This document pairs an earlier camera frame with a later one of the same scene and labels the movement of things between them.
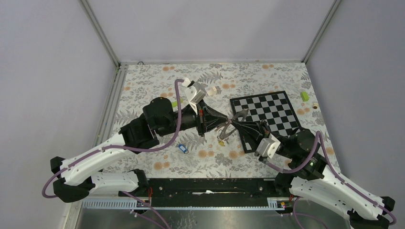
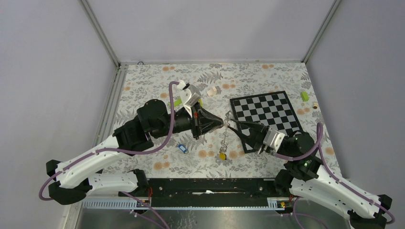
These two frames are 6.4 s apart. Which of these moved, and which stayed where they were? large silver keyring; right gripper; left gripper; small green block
Moved: large silver keyring
Stayed: small green block; left gripper; right gripper
